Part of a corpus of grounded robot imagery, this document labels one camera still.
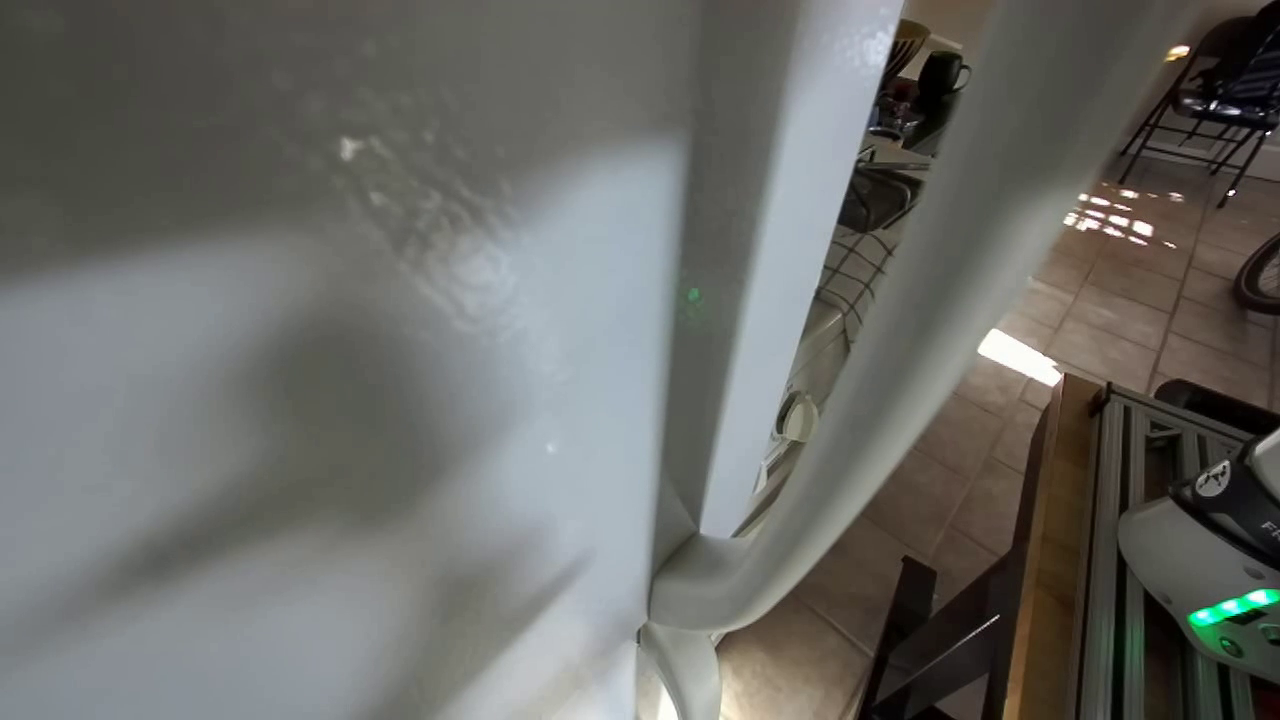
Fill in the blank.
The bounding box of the white plastic item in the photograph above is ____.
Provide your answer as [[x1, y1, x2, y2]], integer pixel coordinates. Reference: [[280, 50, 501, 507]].
[[755, 308, 854, 532]]

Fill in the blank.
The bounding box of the dark round basin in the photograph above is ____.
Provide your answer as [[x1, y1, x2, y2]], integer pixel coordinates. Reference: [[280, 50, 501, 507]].
[[835, 163, 925, 237]]

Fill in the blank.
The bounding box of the black table leg brace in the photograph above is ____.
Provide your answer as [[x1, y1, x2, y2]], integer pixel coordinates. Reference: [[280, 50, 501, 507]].
[[854, 553, 1037, 720]]

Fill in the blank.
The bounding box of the wooden table edge board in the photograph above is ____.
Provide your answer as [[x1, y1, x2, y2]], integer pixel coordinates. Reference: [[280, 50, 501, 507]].
[[1001, 373, 1111, 720]]

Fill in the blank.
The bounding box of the black metal chair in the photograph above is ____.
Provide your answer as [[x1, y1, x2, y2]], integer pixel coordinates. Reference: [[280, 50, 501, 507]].
[[1109, 0, 1280, 213]]

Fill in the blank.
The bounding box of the aluminium rail frame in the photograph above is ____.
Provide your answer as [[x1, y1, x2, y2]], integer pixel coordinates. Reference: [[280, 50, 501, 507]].
[[1078, 382, 1264, 720]]

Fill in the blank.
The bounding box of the dark curved hose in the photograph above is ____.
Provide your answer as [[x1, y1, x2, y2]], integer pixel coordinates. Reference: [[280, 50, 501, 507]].
[[1227, 227, 1280, 321]]

